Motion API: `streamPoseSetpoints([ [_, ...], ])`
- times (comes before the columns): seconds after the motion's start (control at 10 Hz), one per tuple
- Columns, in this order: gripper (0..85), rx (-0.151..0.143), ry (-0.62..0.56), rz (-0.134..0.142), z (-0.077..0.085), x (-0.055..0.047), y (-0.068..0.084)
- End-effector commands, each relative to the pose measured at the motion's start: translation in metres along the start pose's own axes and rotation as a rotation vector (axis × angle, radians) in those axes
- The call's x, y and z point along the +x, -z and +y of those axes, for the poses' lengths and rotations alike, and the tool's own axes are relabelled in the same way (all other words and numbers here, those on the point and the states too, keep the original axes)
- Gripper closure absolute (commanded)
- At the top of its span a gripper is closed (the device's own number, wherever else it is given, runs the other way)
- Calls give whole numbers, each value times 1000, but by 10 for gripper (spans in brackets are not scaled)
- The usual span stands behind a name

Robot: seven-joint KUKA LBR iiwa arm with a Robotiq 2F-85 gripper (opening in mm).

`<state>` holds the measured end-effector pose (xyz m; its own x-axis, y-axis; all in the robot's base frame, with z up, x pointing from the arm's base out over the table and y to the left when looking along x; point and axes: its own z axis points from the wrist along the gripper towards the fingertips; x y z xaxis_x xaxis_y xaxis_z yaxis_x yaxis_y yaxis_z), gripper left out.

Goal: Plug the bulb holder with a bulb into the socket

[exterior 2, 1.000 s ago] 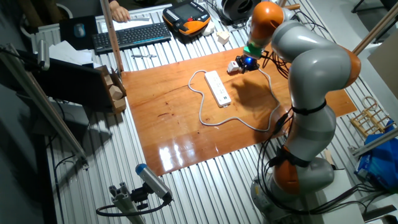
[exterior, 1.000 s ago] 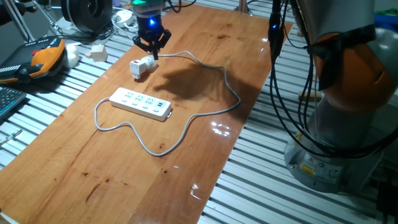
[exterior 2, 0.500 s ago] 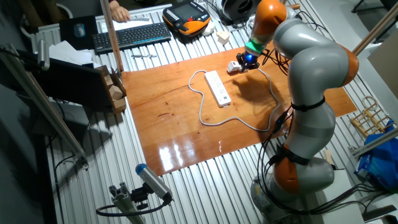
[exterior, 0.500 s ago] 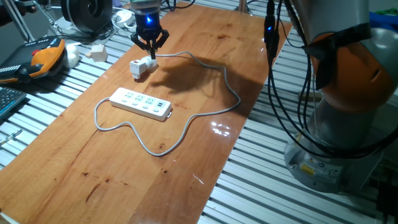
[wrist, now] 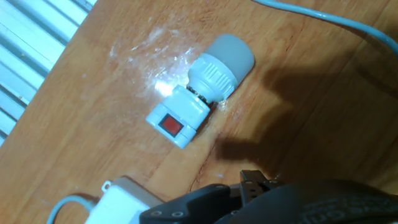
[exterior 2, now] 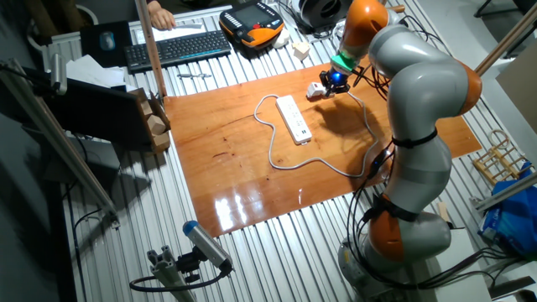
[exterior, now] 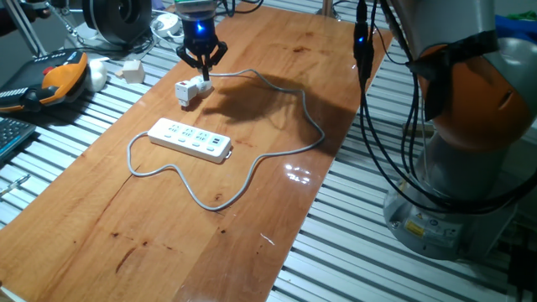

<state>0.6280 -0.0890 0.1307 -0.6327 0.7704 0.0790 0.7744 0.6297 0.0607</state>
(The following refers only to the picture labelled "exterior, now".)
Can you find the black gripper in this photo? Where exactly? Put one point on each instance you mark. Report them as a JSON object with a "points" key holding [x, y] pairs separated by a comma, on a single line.
{"points": [[199, 25]]}

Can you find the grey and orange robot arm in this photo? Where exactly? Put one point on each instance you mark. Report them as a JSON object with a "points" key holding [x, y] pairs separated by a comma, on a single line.
{"points": [[461, 189]]}

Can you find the white round adapter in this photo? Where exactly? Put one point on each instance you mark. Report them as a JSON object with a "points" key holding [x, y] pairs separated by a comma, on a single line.
{"points": [[165, 23]]}

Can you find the small white block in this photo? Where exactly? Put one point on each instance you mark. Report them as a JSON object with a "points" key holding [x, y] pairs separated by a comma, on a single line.
{"points": [[133, 72]]}

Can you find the white power strip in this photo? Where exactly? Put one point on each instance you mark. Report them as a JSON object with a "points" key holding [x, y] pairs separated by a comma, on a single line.
{"points": [[184, 138]]}

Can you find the black round spool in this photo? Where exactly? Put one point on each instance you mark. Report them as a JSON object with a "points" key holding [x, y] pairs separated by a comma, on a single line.
{"points": [[117, 21]]}

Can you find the white rounded object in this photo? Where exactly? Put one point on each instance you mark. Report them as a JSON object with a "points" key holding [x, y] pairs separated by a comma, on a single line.
{"points": [[97, 75]]}

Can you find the orange and black teach pendant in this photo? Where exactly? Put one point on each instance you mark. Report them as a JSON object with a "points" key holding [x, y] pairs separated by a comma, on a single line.
{"points": [[63, 79]]}

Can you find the thin metal rod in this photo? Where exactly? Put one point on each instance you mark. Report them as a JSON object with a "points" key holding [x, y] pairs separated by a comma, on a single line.
{"points": [[63, 19]]}

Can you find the grey metal stand bar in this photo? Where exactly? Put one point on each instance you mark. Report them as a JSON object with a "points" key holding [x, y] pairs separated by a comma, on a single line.
{"points": [[27, 29]]}

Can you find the brown wooden board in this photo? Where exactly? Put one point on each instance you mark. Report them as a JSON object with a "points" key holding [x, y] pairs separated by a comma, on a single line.
{"points": [[168, 251]]}

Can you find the black keyboard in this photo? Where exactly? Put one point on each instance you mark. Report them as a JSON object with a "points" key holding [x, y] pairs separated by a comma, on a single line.
{"points": [[12, 134]]}

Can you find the blue plastic bag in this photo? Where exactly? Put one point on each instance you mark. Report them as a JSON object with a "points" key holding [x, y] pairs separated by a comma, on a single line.
{"points": [[516, 29]]}

